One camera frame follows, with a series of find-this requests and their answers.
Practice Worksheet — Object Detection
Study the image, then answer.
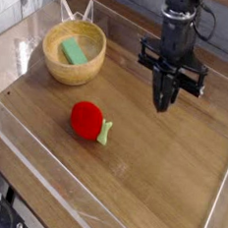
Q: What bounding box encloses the red plush tomato toy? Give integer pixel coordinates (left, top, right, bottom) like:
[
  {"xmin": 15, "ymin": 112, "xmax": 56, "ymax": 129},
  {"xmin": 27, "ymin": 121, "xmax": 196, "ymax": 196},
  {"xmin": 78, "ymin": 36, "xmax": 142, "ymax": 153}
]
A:
[{"xmin": 70, "ymin": 101, "xmax": 113, "ymax": 145}]

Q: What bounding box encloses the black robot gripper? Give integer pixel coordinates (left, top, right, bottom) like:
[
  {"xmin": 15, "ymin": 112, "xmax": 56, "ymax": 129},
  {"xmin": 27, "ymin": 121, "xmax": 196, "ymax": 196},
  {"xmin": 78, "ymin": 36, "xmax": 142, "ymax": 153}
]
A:
[{"xmin": 138, "ymin": 15, "xmax": 207, "ymax": 113}]

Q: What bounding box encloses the clear acrylic tray barrier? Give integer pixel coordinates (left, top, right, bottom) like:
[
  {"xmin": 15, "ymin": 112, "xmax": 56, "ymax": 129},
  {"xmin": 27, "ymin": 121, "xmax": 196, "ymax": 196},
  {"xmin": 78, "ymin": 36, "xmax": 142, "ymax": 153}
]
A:
[{"xmin": 0, "ymin": 0, "xmax": 228, "ymax": 228}]

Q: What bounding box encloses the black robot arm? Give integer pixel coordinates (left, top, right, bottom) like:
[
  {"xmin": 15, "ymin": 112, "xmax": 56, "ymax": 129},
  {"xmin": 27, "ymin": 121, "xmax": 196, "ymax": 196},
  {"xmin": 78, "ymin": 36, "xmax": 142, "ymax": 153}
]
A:
[{"xmin": 138, "ymin": 0, "xmax": 216, "ymax": 113}]

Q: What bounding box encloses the brown wooden bowl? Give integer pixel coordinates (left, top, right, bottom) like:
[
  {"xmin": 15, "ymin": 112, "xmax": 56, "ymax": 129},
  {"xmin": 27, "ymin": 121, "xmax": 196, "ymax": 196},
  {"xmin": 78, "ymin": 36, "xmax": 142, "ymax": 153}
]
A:
[{"xmin": 42, "ymin": 20, "xmax": 107, "ymax": 86}]

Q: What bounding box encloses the black clamp under table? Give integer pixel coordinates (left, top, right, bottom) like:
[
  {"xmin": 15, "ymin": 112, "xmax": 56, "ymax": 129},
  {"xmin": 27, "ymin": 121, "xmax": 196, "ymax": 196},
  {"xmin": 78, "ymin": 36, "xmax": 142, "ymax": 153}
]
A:
[{"xmin": 0, "ymin": 187, "xmax": 29, "ymax": 228}]

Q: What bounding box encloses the green rectangular block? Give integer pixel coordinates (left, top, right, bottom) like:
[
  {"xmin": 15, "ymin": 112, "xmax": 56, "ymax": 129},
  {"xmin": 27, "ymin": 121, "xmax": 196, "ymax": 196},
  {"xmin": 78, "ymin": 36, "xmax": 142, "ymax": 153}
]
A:
[{"xmin": 61, "ymin": 37, "xmax": 87, "ymax": 65}]

